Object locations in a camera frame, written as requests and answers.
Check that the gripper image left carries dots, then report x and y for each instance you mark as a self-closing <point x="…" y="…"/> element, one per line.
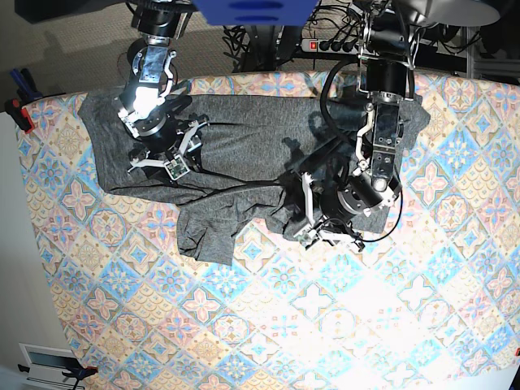
<point x="172" y="152"/>

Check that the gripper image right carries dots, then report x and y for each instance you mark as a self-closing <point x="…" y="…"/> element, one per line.
<point x="315" y="225"/>

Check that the patterned tile tablecloth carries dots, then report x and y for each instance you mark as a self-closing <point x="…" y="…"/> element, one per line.
<point x="437" y="300"/>

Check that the black clamp bottom left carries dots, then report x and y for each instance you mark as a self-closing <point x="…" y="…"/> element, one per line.
<point x="77" y="373"/>

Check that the red black clamp left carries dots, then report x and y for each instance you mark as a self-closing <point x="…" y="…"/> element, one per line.
<point x="19" y="114"/>

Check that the white power strip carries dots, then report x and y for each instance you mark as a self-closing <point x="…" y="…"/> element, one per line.
<point x="324" y="46"/>

